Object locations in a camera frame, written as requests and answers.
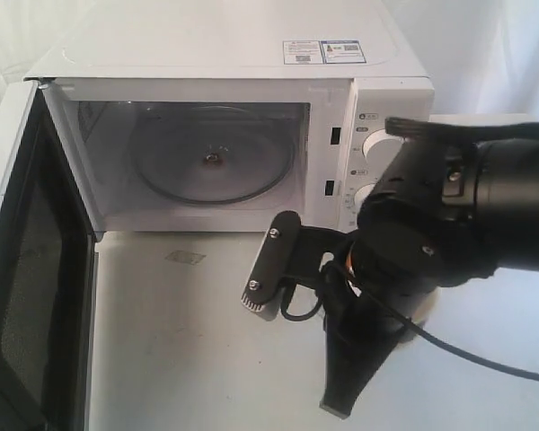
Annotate upper white control knob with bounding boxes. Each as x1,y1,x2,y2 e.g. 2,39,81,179
362,130,403,163

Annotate blue white label sticker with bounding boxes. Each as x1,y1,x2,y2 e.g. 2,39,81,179
282,40,367,65

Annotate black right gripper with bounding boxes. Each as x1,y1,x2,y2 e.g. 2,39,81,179
320,233,439,419

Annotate white control knob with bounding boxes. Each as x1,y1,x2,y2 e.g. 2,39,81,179
353,183,376,214
362,130,403,163

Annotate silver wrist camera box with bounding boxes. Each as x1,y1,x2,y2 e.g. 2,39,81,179
241,211,301,321

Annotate white microwave oven body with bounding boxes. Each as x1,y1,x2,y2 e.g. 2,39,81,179
27,1,435,233

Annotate glass microwave turntable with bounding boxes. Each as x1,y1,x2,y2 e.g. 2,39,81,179
130,104,297,206

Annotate white microwave door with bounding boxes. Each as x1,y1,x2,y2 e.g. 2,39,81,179
0,81,97,430

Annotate black camera cable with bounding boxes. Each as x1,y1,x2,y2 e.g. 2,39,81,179
278,259,539,385

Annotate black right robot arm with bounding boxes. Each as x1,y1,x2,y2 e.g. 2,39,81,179
321,118,539,418

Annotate lower white control knob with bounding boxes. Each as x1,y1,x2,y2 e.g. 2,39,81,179
353,183,376,214

